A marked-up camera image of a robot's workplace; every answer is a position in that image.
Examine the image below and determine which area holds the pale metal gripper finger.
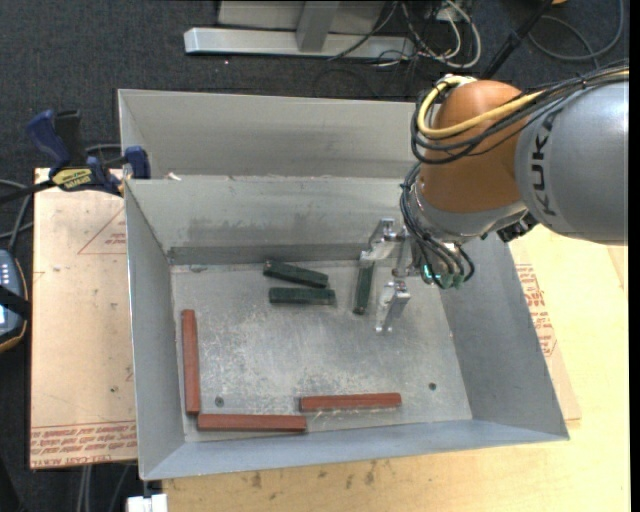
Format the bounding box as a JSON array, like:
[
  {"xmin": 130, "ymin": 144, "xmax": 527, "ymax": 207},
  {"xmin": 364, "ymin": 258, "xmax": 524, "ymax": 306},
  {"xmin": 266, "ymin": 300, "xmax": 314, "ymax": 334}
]
[
  {"xmin": 359, "ymin": 217, "xmax": 402, "ymax": 265},
  {"xmin": 374, "ymin": 279, "xmax": 413, "ymax": 335}
]

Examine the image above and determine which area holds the dark green flat block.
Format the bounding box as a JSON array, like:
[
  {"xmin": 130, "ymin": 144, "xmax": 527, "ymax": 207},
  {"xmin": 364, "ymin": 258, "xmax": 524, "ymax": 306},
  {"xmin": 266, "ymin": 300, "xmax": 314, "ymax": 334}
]
[
  {"xmin": 262, "ymin": 259, "xmax": 331, "ymax": 290},
  {"xmin": 352, "ymin": 263, "xmax": 377, "ymax": 317},
  {"xmin": 267, "ymin": 286, "xmax": 338, "ymax": 307}
]

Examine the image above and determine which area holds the grey metal bin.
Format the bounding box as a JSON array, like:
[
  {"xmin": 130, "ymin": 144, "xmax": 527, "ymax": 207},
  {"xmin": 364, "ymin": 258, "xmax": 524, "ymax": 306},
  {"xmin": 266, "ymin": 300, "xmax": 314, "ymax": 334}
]
[{"xmin": 117, "ymin": 88, "xmax": 571, "ymax": 482}]

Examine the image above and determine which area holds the red-brown flat block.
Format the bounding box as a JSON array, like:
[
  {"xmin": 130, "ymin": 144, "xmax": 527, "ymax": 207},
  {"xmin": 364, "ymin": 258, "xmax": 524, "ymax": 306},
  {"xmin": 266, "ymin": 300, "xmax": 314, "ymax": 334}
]
[
  {"xmin": 195, "ymin": 412, "xmax": 309, "ymax": 434},
  {"xmin": 180, "ymin": 308, "xmax": 203, "ymax": 417},
  {"xmin": 298, "ymin": 392, "xmax": 404, "ymax": 414}
]

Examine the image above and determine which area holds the brown cardboard board, red print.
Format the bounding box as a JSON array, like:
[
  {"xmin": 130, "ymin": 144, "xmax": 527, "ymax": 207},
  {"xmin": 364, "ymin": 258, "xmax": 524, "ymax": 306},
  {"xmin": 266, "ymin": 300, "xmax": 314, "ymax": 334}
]
[{"xmin": 29, "ymin": 166, "xmax": 584, "ymax": 471}]

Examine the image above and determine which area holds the black cylinder on white bracket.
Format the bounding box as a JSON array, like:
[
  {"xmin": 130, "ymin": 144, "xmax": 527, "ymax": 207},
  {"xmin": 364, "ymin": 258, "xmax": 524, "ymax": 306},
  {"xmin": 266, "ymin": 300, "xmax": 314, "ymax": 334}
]
[{"xmin": 496, "ymin": 211, "xmax": 540, "ymax": 244}]

